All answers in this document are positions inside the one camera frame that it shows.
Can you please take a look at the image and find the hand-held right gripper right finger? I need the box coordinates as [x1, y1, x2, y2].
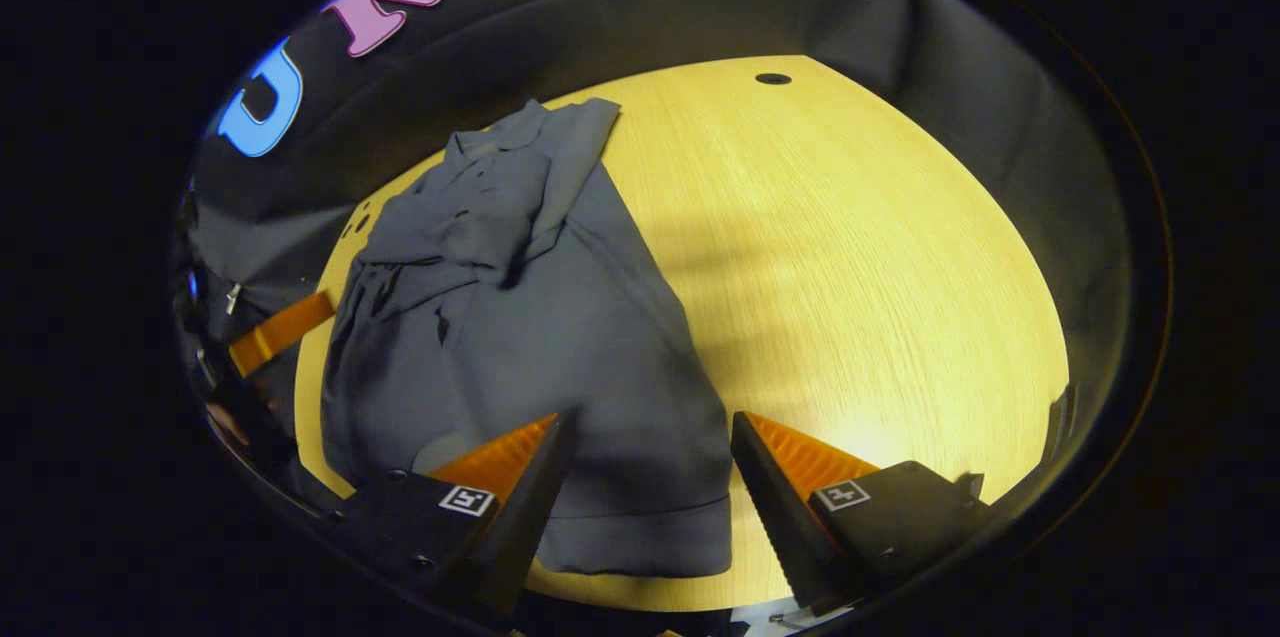
[730, 410, 989, 618]

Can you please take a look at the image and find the grey long-sleeved collared shirt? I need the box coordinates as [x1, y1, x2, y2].
[320, 97, 736, 578]

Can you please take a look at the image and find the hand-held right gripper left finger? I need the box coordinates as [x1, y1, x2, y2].
[335, 412, 579, 623]

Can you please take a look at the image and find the black backdrop cloth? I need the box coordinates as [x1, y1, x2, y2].
[175, 0, 1136, 418]

